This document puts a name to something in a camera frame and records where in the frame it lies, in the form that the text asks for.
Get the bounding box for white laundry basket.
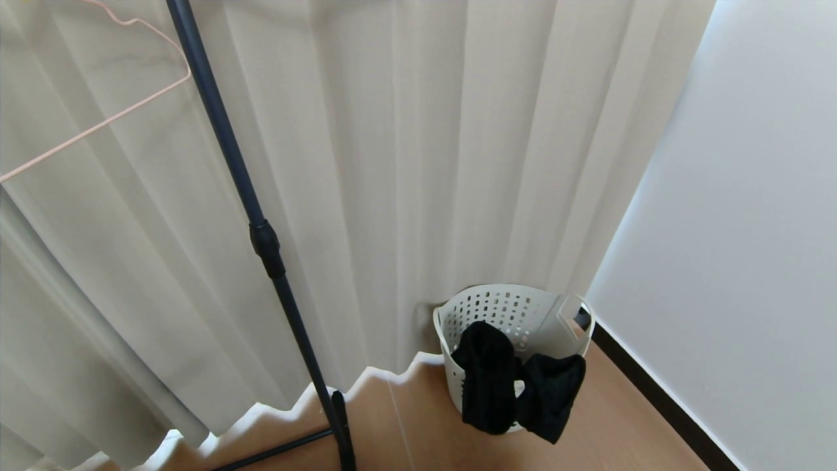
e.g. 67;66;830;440
432;284;596;434

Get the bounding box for black clothes rack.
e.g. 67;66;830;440
165;0;358;471

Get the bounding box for pink clothes hanger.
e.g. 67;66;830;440
0;0;192;184

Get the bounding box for beige curtain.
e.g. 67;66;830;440
0;0;717;471

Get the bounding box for black shorts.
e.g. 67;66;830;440
451;320;525;436

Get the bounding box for black garment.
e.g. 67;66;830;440
515;353;587;445

